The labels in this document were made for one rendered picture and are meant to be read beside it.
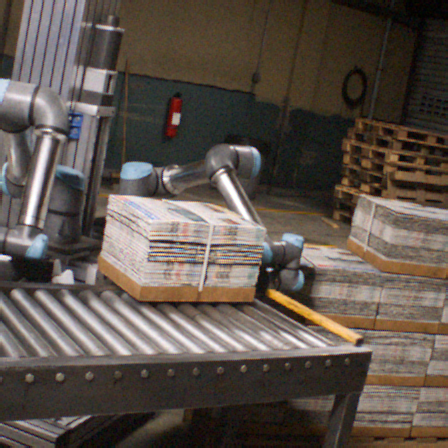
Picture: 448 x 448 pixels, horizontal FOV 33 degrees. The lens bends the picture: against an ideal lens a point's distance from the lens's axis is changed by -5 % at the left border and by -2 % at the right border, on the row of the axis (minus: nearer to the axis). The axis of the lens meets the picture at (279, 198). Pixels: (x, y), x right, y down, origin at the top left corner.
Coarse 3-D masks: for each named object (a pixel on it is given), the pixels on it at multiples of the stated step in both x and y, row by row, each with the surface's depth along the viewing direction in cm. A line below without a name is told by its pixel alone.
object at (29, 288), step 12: (0, 288) 192; (12, 288) 194; (24, 288) 196; (36, 288) 198; (48, 288) 200; (60, 288) 203; (72, 288) 205; (84, 288) 207; (96, 288) 210; (108, 288) 212; (120, 288) 215; (264, 300) 244
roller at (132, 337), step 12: (84, 300) 202; (96, 300) 200; (96, 312) 195; (108, 312) 193; (108, 324) 189; (120, 324) 186; (120, 336) 183; (132, 336) 180; (144, 348) 175; (156, 348) 174
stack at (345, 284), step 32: (320, 256) 303; (352, 256) 315; (320, 288) 287; (352, 288) 291; (384, 288) 295; (416, 288) 300; (416, 320) 302; (384, 352) 300; (416, 352) 304; (192, 416) 305; (256, 416) 289; (288, 416) 292; (320, 416) 297; (384, 416) 307; (416, 416) 312
